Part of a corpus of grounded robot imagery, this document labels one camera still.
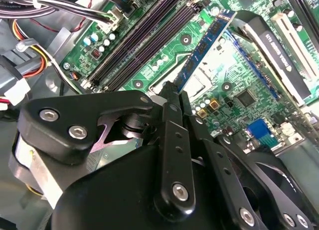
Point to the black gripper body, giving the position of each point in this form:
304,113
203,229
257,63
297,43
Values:
112,202

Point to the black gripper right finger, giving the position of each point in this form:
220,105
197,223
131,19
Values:
224,170

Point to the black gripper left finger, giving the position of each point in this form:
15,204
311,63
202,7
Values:
62,120

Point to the blue RAM stick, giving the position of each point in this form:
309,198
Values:
207,40

